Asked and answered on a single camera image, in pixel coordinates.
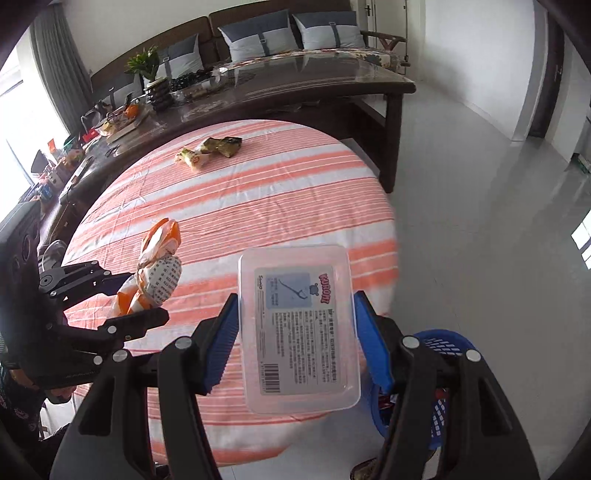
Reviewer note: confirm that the grey curtain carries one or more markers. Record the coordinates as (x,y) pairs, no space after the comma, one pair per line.
(60,69)

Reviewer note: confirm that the dark patterned clothing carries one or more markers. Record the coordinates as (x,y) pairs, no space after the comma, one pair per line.
(23,429)

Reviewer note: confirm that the green gold snack wrapper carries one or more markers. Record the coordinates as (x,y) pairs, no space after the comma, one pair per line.
(224,146)

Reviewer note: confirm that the bright window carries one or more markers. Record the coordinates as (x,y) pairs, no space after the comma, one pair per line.
(18,138)

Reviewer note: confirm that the orange white striped tablecloth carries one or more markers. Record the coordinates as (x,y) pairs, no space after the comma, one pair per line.
(277,198)

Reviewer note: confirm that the clear plastic box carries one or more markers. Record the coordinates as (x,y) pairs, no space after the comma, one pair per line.
(300,332)

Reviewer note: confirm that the glass snack bowl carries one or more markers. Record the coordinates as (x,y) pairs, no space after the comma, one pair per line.
(198,85)

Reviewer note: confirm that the blue plastic basket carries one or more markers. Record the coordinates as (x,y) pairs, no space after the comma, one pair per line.
(443,337)

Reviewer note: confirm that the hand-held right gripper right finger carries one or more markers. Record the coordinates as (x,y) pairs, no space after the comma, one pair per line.
(369,341)

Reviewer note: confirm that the patterned slipper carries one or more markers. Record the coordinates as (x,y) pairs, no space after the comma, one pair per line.
(367,470)

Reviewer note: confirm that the grey remote control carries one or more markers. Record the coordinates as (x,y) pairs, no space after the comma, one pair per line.
(76,177)

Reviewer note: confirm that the dark glass-top coffee table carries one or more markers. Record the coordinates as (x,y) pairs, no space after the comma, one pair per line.
(300,74)

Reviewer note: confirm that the person's left hand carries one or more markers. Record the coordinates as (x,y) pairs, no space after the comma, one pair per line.
(59,395)

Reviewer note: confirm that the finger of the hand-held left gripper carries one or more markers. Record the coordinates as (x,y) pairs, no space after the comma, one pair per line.
(134,323)
(83,279)

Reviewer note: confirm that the orange white snack wrapper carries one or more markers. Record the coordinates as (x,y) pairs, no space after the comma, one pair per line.
(157,272)

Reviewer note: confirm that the potted green plant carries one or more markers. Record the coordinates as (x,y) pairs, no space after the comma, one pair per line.
(154,90)

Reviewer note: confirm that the dark wooden door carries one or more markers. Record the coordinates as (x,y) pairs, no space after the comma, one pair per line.
(549,92)

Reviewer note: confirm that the grey two-tone pillow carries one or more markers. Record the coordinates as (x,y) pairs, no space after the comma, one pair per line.
(182,57)
(330,30)
(120,92)
(258,37)

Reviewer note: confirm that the wooden armchair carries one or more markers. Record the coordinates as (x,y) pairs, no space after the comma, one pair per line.
(388,44)

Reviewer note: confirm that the black scissors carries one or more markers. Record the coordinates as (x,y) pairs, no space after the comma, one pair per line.
(112,151)

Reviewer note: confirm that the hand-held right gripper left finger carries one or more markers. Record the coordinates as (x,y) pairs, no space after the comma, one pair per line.
(221,341)

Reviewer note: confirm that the fruit tray with oranges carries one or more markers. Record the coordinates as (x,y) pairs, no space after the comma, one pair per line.
(124,121)

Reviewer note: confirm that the dark brown sofa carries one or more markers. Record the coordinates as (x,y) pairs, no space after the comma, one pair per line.
(323,4)

